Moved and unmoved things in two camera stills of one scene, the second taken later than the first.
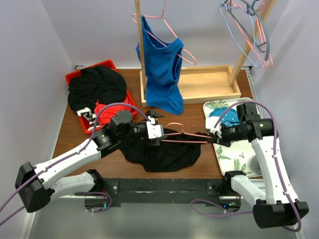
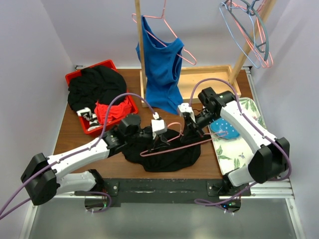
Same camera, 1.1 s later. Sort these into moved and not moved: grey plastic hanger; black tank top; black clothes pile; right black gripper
Moved: right black gripper
Not moved: black clothes pile; grey plastic hanger; black tank top
